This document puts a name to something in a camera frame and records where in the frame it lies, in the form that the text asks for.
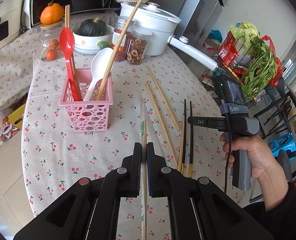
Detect black cable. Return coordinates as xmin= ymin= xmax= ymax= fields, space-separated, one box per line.
xmin=223 ymin=114 xmax=235 ymax=194

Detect person's right forearm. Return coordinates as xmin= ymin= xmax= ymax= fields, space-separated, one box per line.
xmin=242 ymin=179 xmax=296 ymax=240

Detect pink perforated utensil holder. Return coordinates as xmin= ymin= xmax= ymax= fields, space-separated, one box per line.
xmin=59 ymin=68 xmax=114 ymax=133

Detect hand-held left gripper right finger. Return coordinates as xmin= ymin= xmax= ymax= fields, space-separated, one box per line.
xmin=147 ymin=142 xmax=274 ymax=240

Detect black metal chair frame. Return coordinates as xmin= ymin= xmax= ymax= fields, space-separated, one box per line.
xmin=255 ymin=84 xmax=296 ymax=141

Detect grey refrigerator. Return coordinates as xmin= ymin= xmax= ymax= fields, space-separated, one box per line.
xmin=176 ymin=0 xmax=225 ymax=46

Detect napa cabbage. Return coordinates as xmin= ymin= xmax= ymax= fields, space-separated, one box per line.
xmin=229 ymin=21 xmax=261 ymax=48

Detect cherry print tablecloth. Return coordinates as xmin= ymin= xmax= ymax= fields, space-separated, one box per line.
xmin=21 ymin=12 xmax=246 ymax=240

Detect green leafy herbs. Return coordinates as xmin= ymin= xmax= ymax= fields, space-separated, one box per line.
xmin=240 ymin=37 xmax=280 ymax=101

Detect white electric pot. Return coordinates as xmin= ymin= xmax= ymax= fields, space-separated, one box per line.
xmin=119 ymin=2 xmax=219 ymax=72

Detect glass jar with wooden lid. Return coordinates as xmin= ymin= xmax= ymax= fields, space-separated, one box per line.
xmin=34 ymin=21 xmax=64 ymax=62

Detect jar of dried fruit rings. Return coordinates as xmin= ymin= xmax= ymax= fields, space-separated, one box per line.
xmin=126 ymin=26 xmax=153 ymax=66

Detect wooden chopstick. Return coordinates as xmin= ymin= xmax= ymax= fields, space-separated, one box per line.
xmin=64 ymin=5 xmax=76 ymax=98
xmin=176 ymin=116 xmax=186 ymax=173
xmin=96 ymin=0 xmax=143 ymax=102
xmin=147 ymin=66 xmax=181 ymax=131
xmin=145 ymin=81 xmax=178 ymax=167
xmin=67 ymin=5 xmax=79 ymax=98

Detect red snack packet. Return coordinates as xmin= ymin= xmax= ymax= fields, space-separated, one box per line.
xmin=216 ymin=31 xmax=240 ymax=67

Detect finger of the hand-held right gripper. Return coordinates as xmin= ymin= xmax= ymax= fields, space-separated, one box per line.
xmin=187 ymin=116 xmax=224 ymax=128

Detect blue plastic stool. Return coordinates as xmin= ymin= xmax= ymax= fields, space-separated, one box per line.
xmin=268 ymin=134 xmax=296 ymax=156

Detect black wire rack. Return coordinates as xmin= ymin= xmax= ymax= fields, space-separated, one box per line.
xmin=199 ymin=29 xmax=283 ymax=103

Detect plastic chopsticks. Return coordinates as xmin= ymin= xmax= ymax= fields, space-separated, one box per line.
xmin=139 ymin=94 xmax=148 ymax=240

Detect red plastic spoon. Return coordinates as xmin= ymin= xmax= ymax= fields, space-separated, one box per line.
xmin=59 ymin=27 xmax=83 ymax=102

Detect jar of red dried fruit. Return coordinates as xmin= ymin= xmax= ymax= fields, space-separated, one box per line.
xmin=111 ymin=16 xmax=136 ymax=63

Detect cream kitchen appliance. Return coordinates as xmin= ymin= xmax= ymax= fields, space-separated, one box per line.
xmin=0 ymin=0 xmax=29 ymax=56

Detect blue plastic bag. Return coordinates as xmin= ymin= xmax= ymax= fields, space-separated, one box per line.
xmin=209 ymin=29 xmax=224 ymax=43

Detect dark green squash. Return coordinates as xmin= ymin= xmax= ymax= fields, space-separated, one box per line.
xmin=78 ymin=17 xmax=107 ymax=37

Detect orange pumpkin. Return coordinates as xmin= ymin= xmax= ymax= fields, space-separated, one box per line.
xmin=40 ymin=0 xmax=65 ymax=26

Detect black chopstick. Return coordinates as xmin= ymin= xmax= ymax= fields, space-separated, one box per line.
xmin=182 ymin=99 xmax=188 ymax=177
xmin=189 ymin=101 xmax=194 ymax=179

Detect yellow box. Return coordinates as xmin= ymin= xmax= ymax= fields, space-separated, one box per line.
xmin=7 ymin=103 xmax=27 ymax=131

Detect person's right hand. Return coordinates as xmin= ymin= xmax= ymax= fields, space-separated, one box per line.
xmin=219 ymin=132 xmax=288 ymax=212

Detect small orange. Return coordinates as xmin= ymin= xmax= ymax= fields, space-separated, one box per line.
xmin=49 ymin=39 xmax=61 ymax=51
xmin=45 ymin=49 xmax=58 ymax=61

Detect red plastic bag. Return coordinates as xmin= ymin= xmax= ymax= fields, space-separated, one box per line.
xmin=260 ymin=36 xmax=285 ymax=87

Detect white bowl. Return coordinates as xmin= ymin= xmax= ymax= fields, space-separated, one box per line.
xmin=72 ymin=24 xmax=115 ymax=55

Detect white plastic spoon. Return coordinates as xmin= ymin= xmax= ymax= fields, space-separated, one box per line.
xmin=83 ymin=47 xmax=115 ymax=102

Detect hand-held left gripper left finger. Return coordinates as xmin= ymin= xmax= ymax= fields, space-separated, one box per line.
xmin=13 ymin=142 xmax=142 ymax=240

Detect small floral cloth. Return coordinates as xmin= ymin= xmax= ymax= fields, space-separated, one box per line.
xmin=0 ymin=17 xmax=39 ymax=111

